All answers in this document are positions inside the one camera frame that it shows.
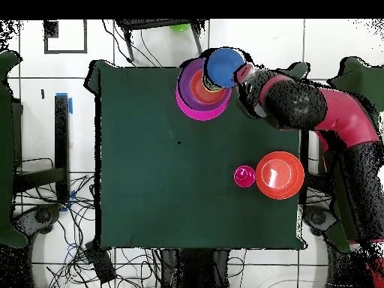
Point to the green bowl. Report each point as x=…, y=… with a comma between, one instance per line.
x=180, y=27

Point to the black metal stool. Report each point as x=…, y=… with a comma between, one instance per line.
x=144, y=23

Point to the green side table cloth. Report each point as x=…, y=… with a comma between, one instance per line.
x=360, y=81
x=6, y=150

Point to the purple bowl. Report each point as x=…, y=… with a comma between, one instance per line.
x=184, y=87

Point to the black power brick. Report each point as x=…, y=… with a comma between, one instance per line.
x=100, y=264

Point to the small orange bowl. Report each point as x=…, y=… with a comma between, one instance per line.
x=201, y=96

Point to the black cross beam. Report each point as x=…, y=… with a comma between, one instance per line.
x=39, y=179

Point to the pink bowl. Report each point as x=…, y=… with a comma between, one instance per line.
x=207, y=115

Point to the black pedestal foot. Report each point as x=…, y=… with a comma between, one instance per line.
x=318, y=217
x=42, y=216

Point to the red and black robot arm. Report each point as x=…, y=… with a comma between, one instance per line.
x=345, y=117

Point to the blue tape strip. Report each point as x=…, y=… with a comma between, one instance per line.
x=70, y=106

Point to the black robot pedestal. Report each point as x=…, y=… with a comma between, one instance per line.
x=195, y=270

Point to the black upright post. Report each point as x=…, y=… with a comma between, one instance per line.
x=61, y=135

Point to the blue bowl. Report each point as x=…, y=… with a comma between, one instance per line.
x=225, y=67

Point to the dark green tablecloth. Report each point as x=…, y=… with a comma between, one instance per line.
x=165, y=165

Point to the large orange bowl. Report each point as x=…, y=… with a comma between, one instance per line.
x=279, y=175

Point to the red cup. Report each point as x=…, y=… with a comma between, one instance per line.
x=244, y=176

